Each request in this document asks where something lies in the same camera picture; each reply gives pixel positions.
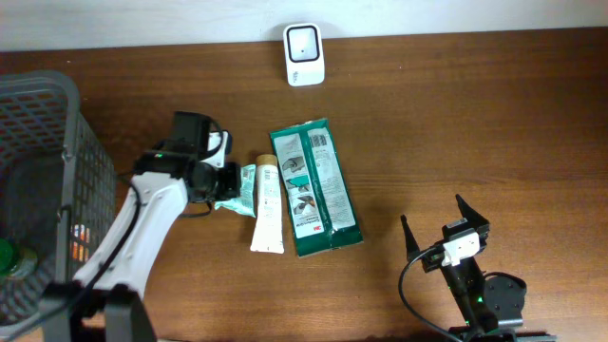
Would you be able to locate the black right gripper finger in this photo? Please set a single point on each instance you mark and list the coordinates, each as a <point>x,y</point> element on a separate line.
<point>475,219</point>
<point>412,247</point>

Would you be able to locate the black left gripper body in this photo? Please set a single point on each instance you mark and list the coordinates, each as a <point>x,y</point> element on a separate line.
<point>220,181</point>

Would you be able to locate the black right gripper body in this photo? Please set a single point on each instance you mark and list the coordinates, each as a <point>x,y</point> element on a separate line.
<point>432,258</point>

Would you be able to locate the pale green tissue packet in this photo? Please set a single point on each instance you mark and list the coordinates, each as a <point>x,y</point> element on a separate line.
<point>244,203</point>

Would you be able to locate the white tube with tan cap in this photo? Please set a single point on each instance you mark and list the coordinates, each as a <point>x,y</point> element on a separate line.
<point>267,237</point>

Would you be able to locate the green 3M wipes package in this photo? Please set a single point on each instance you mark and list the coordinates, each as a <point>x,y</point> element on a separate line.
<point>319,202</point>

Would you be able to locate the green lid glass jar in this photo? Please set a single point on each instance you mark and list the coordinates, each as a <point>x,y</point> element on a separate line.
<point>17,261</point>

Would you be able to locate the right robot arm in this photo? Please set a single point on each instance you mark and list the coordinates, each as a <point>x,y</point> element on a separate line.
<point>491,304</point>

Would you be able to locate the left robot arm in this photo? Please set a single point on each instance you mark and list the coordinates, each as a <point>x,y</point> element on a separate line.
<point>104,300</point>

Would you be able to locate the white barcode scanner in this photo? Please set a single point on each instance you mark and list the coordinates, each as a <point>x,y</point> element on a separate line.
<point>304,54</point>

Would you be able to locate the grey plastic mesh basket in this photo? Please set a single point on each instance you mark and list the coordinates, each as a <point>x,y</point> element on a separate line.
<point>57,186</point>

